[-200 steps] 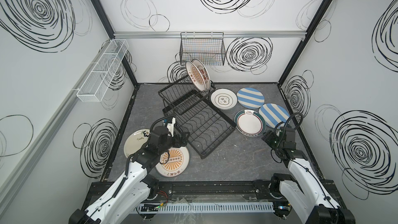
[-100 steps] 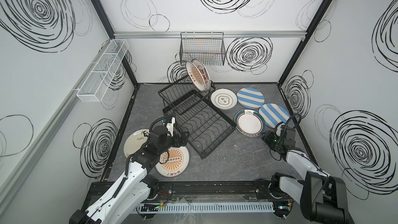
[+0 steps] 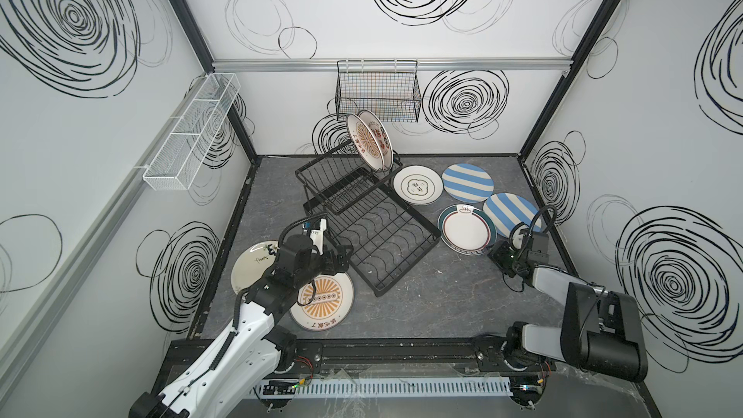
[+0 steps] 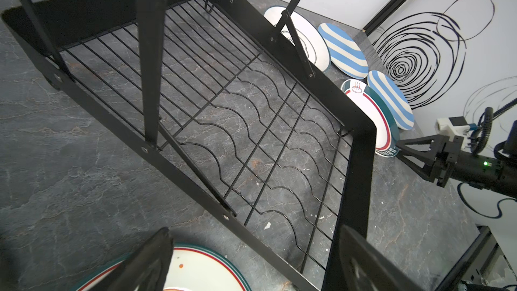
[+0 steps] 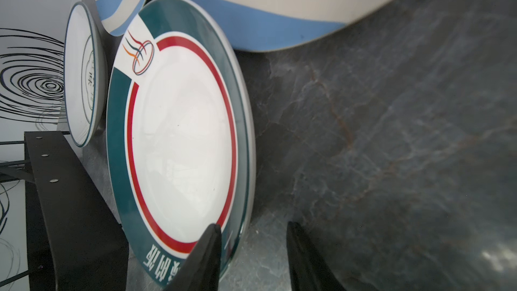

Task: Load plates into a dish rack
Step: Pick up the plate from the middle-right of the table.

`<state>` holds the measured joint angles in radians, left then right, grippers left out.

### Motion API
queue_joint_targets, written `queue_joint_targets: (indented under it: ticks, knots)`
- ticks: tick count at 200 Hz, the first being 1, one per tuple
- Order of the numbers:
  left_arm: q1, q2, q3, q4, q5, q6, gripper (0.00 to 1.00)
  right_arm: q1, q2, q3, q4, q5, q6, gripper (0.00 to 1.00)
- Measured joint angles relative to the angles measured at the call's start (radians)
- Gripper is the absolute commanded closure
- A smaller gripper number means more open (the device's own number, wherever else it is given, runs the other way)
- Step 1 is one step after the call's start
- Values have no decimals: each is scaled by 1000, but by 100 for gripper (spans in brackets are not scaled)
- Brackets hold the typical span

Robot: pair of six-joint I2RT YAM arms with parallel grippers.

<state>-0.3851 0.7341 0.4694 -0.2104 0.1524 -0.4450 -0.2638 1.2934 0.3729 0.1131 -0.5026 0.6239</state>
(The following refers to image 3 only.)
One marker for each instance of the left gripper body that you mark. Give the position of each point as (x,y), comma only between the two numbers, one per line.
(327,264)

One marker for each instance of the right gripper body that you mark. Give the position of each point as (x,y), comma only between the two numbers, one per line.
(507,258)

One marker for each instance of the blue striped plate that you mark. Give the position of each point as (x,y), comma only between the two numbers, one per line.
(467,183)
(506,210)

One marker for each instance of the white plate green red rim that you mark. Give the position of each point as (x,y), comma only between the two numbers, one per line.
(466,230)

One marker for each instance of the orange sunburst plate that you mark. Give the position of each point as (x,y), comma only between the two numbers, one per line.
(324,303)
(365,142)

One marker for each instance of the white plate red characters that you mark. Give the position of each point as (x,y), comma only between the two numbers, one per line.
(380,133)

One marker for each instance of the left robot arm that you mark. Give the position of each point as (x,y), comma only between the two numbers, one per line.
(253,345)

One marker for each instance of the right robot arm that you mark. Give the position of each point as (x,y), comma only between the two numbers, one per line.
(600,331)

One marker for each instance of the cream floral plate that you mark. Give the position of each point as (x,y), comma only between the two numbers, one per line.
(252,264)

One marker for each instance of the white plate black flower outline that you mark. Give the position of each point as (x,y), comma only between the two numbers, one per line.
(418,185)

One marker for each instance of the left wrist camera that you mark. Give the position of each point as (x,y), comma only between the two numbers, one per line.
(317,235)

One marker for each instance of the black wire dish rack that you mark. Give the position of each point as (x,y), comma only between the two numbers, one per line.
(387,236)

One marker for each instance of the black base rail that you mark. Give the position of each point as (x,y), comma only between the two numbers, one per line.
(395,351)

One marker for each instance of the grey slotted cable duct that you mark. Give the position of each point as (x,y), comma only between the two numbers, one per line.
(419,387)

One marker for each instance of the black wire wall basket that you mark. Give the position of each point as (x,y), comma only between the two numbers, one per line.
(388,88)

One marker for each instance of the white mesh wall shelf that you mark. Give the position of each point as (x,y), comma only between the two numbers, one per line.
(185,150)

